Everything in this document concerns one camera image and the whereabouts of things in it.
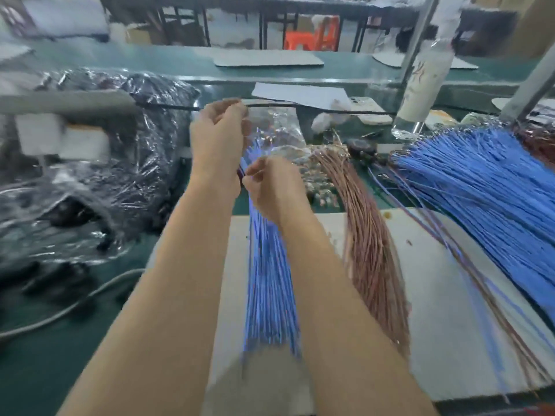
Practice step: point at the person's left hand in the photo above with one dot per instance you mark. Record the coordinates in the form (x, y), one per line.
(217, 143)

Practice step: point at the person's right hand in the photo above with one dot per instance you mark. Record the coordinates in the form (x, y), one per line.
(276, 190)

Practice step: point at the pile of black plastic caps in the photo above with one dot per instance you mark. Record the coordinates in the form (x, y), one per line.
(61, 212)

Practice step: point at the person's right forearm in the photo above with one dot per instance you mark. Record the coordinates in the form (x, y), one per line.
(347, 333)

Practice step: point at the person's left forearm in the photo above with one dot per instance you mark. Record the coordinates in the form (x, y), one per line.
(147, 325)

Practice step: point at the small clear plastic bag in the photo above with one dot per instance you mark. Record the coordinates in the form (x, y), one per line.
(282, 134)

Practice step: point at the white computer mouse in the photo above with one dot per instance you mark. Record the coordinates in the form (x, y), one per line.
(321, 123)

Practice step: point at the large clear plastic bag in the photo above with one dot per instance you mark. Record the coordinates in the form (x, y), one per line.
(130, 151)

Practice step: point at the white paper sheet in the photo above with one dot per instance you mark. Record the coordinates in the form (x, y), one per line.
(299, 94)

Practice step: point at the black tape roll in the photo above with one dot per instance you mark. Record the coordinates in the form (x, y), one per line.
(362, 150)

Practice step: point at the white flat tray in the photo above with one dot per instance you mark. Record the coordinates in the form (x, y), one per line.
(390, 60)
(269, 58)
(13, 52)

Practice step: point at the white flat device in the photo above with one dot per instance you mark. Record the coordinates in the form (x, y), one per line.
(369, 108)

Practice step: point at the white orange charger adapter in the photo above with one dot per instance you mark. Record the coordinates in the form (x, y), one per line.
(85, 144)

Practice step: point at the orange plastic stool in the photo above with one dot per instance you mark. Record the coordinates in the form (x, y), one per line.
(312, 34)

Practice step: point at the white power strip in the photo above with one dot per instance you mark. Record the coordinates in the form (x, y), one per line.
(69, 102)

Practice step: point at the white spray bottle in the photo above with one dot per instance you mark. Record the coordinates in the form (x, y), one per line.
(425, 86)

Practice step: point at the blue table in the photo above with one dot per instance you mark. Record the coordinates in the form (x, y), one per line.
(65, 17)

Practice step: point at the white work board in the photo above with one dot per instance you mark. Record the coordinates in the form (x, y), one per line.
(433, 342)

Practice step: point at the white paper stack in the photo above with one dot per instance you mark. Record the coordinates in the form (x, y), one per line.
(525, 108)

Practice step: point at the cardboard boxes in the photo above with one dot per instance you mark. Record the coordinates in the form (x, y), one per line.
(525, 21)

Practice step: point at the long black-frame table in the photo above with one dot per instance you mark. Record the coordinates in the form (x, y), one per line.
(217, 6)

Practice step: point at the slanted metal frame post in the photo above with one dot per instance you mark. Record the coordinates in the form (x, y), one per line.
(419, 34)

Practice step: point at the short metal frame post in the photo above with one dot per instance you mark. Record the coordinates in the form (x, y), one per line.
(527, 86)

